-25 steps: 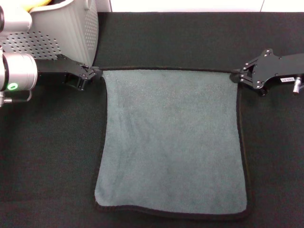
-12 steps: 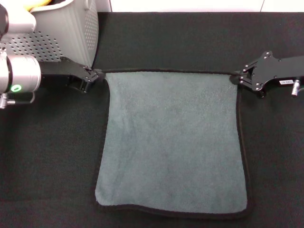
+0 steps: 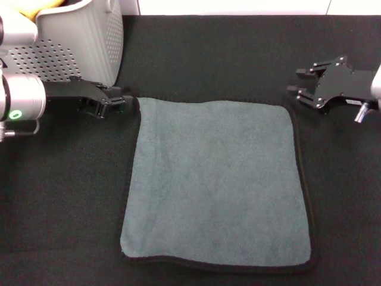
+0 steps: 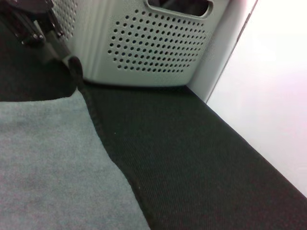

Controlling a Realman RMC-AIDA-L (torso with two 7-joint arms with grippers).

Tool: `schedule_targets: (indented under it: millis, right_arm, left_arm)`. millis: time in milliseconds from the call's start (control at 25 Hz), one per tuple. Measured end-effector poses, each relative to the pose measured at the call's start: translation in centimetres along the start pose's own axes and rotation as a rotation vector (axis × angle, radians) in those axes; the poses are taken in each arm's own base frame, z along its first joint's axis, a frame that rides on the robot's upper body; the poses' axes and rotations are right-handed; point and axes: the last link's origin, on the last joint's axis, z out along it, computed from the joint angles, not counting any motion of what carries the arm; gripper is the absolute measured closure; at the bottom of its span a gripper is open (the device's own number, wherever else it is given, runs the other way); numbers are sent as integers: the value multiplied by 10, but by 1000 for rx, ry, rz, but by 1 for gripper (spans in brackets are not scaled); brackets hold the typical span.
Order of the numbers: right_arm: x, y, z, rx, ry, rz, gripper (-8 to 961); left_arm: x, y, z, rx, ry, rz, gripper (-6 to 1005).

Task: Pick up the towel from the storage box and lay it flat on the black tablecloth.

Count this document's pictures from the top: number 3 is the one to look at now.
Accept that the grey and yellow towel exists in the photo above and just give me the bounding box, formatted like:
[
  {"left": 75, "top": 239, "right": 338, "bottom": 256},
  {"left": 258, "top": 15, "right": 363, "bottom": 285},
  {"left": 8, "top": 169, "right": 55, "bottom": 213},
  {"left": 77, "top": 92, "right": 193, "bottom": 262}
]
[{"left": 118, "top": 96, "right": 317, "bottom": 272}]

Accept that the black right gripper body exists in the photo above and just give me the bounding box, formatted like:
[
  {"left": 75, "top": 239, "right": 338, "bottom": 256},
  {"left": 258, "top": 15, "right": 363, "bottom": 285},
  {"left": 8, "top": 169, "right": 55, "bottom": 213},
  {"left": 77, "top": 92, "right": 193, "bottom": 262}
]
[{"left": 314, "top": 54, "right": 378, "bottom": 116}]

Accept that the metal right wrist connector plug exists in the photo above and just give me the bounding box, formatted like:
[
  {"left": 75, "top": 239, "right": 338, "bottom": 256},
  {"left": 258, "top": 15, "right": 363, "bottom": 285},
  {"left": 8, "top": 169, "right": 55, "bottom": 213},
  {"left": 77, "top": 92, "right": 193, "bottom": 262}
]
[{"left": 353, "top": 102, "right": 370, "bottom": 123}]

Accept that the yellow towel with black trim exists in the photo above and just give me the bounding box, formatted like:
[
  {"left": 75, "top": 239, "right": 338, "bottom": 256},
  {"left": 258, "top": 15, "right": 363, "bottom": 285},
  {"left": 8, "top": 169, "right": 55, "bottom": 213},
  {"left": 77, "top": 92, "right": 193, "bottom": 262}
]
[{"left": 17, "top": 0, "right": 65, "bottom": 19}]

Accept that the black tablecloth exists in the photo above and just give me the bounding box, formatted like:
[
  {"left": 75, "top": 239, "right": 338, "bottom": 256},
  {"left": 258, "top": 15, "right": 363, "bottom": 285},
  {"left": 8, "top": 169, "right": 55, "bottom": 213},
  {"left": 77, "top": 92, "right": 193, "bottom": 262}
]
[{"left": 0, "top": 14, "right": 381, "bottom": 286}]

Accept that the grey left wrist cable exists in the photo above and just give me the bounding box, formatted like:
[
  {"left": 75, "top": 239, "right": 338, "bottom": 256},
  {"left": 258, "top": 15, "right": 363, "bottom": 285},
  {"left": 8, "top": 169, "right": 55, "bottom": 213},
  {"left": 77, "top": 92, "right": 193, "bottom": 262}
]
[{"left": 0, "top": 119, "right": 41, "bottom": 138}]

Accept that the grey perforated plastic storage basket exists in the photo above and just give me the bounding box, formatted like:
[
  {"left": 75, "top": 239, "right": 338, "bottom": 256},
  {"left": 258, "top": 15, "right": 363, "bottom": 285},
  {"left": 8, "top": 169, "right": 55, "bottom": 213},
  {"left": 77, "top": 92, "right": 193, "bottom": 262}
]
[{"left": 5, "top": 0, "right": 124, "bottom": 91}]

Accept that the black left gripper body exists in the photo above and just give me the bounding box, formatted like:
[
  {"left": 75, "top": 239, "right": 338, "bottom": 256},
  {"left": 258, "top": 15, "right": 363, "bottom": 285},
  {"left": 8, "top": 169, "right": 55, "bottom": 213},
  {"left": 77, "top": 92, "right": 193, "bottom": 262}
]
[{"left": 43, "top": 75, "right": 111, "bottom": 120}]

